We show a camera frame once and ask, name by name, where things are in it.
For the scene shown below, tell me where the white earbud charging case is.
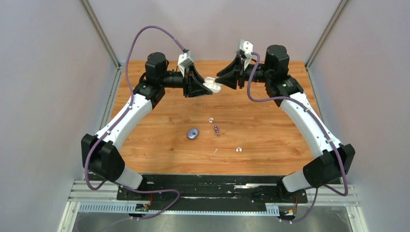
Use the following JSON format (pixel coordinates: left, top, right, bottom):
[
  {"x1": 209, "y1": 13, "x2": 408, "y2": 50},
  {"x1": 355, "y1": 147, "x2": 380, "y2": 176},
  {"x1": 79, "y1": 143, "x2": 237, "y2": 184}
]
[{"x1": 203, "y1": 77, "x2": 222, "y2": 93}]

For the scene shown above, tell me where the aluminium frame post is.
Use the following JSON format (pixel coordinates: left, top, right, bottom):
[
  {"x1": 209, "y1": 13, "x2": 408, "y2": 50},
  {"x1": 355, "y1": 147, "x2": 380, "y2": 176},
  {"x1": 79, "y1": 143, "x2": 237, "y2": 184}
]
[
  {"x1": 79, "y1": 0, "x2": 124, "y2": 81},
  {"x1": 305, "y1": 0, "x2": 351, "y2": 77}
]

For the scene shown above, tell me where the blue-grey earbud case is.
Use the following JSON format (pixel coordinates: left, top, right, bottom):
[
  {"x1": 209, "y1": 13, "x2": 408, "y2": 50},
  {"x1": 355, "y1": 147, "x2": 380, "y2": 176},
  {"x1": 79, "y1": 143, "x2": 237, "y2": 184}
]
[{"x1": 187, "y1": 128, "x2": 199, "y2": 140}]

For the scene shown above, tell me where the right aluminium frame post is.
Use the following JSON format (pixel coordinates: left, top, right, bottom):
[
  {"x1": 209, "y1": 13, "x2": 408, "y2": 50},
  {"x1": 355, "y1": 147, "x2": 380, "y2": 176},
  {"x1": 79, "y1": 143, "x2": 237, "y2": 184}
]
[{"x1": 305, "y1": 0, "x2": 351, "y2": 77}]

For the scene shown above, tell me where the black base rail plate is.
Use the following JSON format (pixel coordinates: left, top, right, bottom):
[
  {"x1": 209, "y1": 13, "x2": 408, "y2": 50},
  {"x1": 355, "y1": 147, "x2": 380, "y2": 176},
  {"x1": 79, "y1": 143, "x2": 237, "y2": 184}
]
[{"x1": 116, "y1": 174, "x2": 308, "y2": 212}]

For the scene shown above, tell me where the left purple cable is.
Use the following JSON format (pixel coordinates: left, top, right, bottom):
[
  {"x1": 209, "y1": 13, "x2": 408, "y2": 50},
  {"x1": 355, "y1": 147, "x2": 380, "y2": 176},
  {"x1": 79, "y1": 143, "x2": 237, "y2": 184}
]
[{"x1": 84, "y1": 26, "x2": 188, "y2": 221}]

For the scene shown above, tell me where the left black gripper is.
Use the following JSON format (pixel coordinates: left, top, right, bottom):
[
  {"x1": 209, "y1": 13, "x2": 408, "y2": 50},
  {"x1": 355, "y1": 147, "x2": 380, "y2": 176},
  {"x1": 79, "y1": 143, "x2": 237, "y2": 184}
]
[{"x1": 160, "y1": 63, "x2": 213, "y2": 99}]

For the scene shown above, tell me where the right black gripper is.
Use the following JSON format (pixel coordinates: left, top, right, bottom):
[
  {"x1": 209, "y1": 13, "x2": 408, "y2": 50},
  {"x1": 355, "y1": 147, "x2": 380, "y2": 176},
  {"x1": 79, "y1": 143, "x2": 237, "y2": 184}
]
[{"x1": 216, "y1": 54, "x2": 273, "y2": 88}]

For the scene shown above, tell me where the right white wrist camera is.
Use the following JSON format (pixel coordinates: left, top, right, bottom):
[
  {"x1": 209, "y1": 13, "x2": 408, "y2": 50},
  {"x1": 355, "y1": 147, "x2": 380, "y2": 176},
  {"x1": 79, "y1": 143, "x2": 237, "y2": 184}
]
[{"x1": 236, "y1": 39, "x2": 253, "y2": 70}]

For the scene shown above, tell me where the left aluminium frame post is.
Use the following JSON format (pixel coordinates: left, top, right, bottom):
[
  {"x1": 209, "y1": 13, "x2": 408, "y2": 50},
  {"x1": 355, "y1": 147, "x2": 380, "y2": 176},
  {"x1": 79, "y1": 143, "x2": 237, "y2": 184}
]
[{"x1": 79, "y1": 0, "x2": 124, "y2": 81}]

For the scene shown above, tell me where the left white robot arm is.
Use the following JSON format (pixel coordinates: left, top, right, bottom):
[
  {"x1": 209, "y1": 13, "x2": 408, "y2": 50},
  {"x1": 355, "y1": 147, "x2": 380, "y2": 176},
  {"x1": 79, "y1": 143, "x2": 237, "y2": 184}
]
[{"x1": 81, "y1": 51, "x2": 221, "y2": 200}]

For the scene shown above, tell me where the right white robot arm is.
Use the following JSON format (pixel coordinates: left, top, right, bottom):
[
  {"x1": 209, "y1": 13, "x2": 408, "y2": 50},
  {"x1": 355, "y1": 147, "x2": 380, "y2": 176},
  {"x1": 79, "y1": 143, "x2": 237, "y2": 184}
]
[{"x1": 215, "y1": 41, "x2": 355, "y2": 202}]

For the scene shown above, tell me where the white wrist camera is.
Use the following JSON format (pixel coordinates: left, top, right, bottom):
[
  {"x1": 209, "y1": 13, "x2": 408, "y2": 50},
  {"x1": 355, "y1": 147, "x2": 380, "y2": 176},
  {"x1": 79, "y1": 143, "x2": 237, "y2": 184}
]
[
  {"x1": 236, "y1": 39, "x2": 253, "y2": 70},
  {"x1": 177, "y1": 50, "x2": 194, "y2": 77}
]

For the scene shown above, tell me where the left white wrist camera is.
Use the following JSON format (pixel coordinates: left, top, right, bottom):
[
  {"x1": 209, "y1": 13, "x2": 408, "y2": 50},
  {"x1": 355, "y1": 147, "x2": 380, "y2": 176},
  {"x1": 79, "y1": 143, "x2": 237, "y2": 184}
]
[{"x1": 177, "y1": 50, "x2": 194, "y2": 77}]

